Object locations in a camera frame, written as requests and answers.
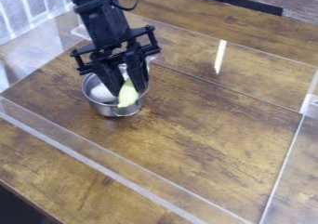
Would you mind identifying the white red mushroom toy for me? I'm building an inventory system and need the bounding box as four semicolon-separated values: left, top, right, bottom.
90;64;130;104

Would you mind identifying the black strip on table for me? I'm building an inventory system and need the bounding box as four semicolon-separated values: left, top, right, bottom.
213;0;283;16

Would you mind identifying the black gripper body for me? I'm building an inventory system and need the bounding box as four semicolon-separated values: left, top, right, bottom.
71;4;161;75

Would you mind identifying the clear acrylic enclosure wall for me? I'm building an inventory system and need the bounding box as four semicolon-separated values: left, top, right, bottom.
0;97;253;224

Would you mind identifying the small silver metal pot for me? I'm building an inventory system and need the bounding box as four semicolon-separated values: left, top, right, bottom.
82;73;147;117

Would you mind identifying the green handled metal spoon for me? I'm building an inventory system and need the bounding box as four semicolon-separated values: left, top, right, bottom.
118;63;139;108

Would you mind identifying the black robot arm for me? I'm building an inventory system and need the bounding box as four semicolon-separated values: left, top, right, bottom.
70;0;161;97

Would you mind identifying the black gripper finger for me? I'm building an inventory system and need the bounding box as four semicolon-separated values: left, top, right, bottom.
124;50;150;93
94;62;124;97

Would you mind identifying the clear acrylic bracket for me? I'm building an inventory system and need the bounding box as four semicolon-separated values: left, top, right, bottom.
71;6;91;41

